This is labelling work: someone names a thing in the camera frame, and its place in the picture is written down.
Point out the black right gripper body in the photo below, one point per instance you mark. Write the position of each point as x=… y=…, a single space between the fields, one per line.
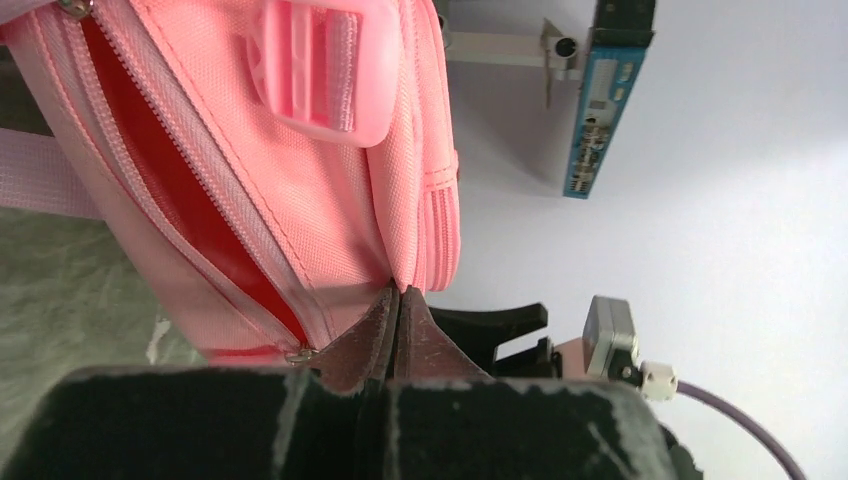
x=479 y=334

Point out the blue network switch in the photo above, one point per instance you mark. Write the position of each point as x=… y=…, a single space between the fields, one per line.
x=618 y=41

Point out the pink student backpack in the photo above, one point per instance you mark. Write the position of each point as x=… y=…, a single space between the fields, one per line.
x=268 y=166

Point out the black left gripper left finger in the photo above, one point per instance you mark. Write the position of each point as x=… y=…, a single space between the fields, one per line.
x=364 y=352

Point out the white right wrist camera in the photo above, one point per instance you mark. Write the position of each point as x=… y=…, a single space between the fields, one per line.
x=611 y=351

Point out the grey metal bracket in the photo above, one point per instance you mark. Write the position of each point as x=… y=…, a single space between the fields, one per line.
x=552 y=51

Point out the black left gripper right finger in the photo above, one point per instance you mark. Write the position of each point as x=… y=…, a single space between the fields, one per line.
x=424 y=354

